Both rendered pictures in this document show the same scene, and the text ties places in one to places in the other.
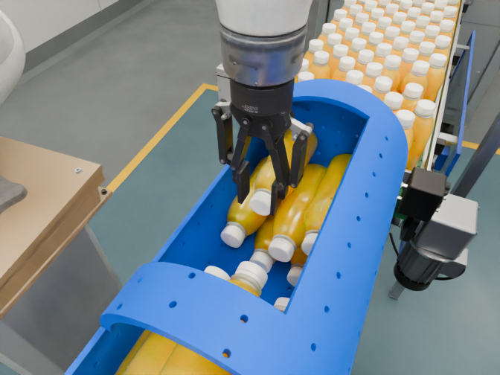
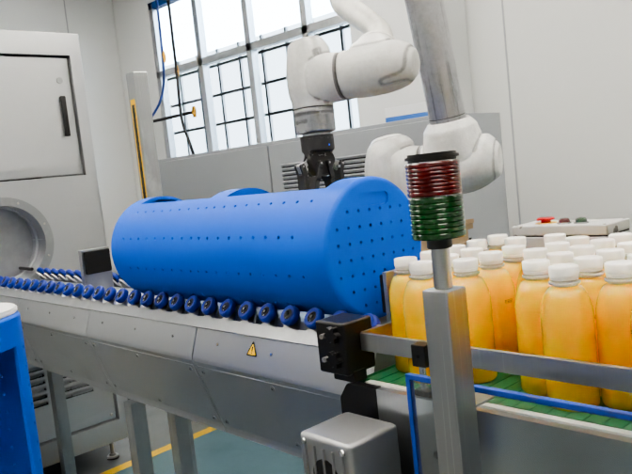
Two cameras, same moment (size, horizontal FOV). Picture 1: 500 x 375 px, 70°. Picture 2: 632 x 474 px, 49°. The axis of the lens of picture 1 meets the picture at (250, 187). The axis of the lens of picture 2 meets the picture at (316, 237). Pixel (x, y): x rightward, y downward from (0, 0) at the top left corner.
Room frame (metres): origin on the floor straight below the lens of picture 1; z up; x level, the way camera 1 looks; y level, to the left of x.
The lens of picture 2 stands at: (0.93, -1.47, 1.25)
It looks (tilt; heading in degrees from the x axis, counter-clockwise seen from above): 5 degrees down; 112
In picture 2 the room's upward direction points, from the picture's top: 6 degrees counter-clockwise
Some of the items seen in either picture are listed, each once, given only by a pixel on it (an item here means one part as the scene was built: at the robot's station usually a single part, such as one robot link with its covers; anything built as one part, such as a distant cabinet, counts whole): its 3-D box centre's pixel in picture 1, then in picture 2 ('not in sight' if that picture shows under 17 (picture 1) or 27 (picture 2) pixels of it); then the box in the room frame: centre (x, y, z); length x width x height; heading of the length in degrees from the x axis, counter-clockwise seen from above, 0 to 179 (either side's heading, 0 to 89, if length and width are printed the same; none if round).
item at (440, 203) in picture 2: not in sight; (436, 216); (0.76, -0.67, 1.18); 0.06 x 0.06 x 0.05
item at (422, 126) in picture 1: (411, 140); (426, 325); (0.67, -0.39, 0.99); 0.07 x 0.07 x 0.18
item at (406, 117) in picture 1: (404, 117); (405, 262); (0.63, -0.33, 1.08); 0.04 x 0.04 x 0.02
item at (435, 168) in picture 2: not in sight; (433, 178); (0.76, -0.67, 1.23); 0.06 x 0.06 x 0.04
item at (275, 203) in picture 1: (277, 194); not in sight; (0.36, -0.04, 1.14); 0.03 x 0.01 x 0.07; 154
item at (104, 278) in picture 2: not in sight; (97, 271); (-0.62, 0.41, 1.00); 0.10 x 0.04 x 0.15; 64
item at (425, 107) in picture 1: (425, 107); (420, 267); (0.67, -0.39, 1.08); 0.04 x 0.04 x 0.02
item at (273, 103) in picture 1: (261, 104); (319, 155); (0.37, -0.01, 1.29); 0.08 x 0.07 x 0.09; 64
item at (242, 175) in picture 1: (243, 183); not in sight; (0.39, 0.01, 1.14); 0.03 x 0.01 x 0.07; 154
